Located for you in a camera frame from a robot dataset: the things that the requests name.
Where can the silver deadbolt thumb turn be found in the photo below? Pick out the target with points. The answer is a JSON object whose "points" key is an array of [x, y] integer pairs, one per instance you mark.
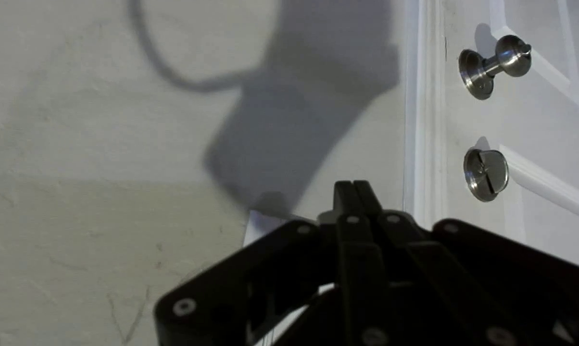
{"points": [[485, 173]]}

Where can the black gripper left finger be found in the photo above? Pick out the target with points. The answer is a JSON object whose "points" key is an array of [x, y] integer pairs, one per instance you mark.
{"points": [[237, 281]]}

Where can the silver round door knob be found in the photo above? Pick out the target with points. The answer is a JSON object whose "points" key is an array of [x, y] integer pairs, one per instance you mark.
{"points": [[493, 64]]}

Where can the white panelled door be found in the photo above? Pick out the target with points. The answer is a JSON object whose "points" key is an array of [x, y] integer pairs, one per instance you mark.
{"points": [[545, 127]]}

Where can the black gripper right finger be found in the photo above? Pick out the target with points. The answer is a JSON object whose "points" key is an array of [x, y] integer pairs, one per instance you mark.
{"points": [[468, 281]]}

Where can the white door frame trim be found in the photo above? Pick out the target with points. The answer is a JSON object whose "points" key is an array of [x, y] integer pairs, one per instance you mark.
{"points": [[423, 108]]}

